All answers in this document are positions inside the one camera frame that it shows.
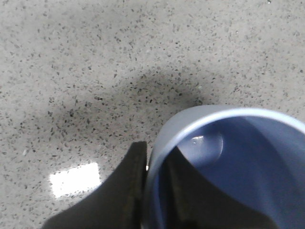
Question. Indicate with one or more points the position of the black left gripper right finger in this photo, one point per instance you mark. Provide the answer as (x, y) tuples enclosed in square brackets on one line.
[(192, 202)]

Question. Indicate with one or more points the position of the blue plastic cup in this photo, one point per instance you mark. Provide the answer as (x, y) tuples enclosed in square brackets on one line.
[(255, 156)]

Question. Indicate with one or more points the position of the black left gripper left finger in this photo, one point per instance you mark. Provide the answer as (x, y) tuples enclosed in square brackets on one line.
[(116, 203)]

